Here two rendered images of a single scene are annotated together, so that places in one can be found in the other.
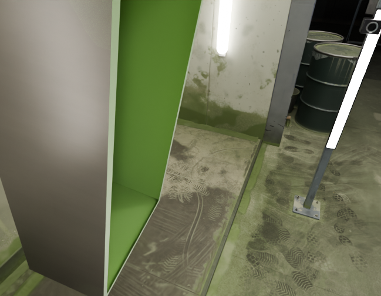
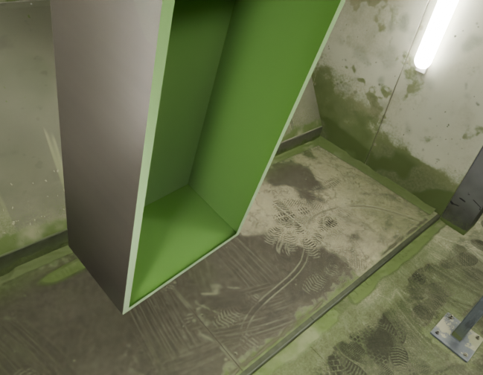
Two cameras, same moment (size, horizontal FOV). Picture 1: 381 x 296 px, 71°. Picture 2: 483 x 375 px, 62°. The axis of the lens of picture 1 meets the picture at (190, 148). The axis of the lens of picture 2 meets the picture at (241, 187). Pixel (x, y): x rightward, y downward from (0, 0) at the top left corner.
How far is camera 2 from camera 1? 30 cm
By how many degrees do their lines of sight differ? 17
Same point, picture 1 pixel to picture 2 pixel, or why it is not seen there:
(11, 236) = not seen: hidden behind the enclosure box
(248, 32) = (472, 47)
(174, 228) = (252, 279)
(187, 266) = (245, 330)
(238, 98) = (423, 141)
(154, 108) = (258, 117)
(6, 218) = not seen: hidden behind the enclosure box
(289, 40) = not seen: outside the picture
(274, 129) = (464, 206)
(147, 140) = (242, 153)
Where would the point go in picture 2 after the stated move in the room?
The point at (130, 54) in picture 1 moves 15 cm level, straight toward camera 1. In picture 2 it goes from (248, 43) to (236, 59)
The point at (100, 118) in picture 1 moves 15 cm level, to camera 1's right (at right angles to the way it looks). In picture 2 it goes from (141, 110) to (208, 136)
